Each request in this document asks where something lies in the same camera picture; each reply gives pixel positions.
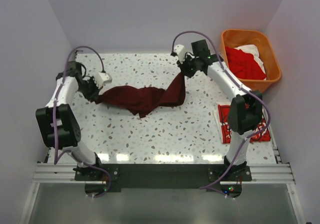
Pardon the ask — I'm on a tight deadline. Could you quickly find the dark maroon t shirt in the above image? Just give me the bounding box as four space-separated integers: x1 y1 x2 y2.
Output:
95 73 186 118

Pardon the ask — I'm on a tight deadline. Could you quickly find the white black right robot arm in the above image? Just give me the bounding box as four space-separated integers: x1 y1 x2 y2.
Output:
171 39 263 183

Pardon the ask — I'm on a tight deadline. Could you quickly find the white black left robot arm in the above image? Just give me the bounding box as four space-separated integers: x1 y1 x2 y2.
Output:
35 61 118 184

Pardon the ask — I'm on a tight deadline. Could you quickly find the bright red t shirt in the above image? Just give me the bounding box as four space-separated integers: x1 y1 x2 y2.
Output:
225 47 267 80

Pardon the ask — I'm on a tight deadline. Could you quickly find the folded red coca-cola t shirt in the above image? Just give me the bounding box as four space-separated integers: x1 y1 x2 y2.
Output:
214 103 271 144

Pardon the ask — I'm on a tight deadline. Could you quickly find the white t shirt in basket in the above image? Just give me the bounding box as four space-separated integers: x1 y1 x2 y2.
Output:
235 44 266 74

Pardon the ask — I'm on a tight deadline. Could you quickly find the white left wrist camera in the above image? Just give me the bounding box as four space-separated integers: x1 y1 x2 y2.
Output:
94 72 112 89

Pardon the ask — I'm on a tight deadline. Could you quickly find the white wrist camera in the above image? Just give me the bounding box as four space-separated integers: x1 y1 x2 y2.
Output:
170 44 187 63
94 72 112 89

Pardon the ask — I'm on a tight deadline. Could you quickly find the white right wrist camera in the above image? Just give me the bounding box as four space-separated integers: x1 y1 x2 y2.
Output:
170 44 187 63

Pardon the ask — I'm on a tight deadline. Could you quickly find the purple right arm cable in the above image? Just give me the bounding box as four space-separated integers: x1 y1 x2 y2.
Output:
172 30 273 197

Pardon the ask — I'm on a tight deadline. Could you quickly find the aluminium extrusion rail frame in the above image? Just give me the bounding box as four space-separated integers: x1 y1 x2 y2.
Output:
18 156 307 224

